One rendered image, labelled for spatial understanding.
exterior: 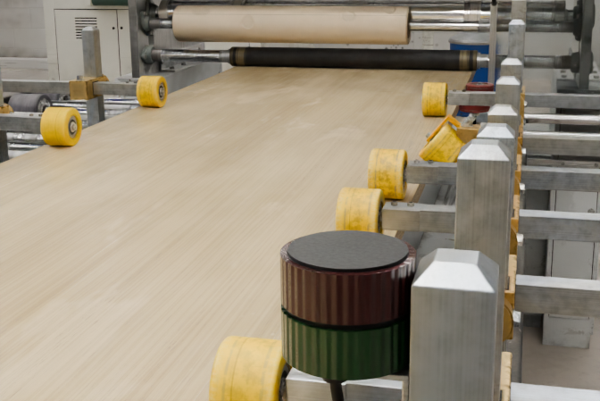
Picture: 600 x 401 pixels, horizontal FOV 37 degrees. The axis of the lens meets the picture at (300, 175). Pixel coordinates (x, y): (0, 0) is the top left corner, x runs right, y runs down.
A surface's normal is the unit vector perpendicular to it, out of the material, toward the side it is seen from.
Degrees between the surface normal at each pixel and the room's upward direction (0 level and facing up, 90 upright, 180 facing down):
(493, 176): 90
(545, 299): 90
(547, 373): 0
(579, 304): 90
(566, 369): 0
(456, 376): 90
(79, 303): 0
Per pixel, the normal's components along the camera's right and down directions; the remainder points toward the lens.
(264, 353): -0.08, -0.86
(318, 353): -0.44, 0.22
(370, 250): -0.01, -0.97
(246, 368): -0.18, -0.52
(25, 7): -0.24, 0.24
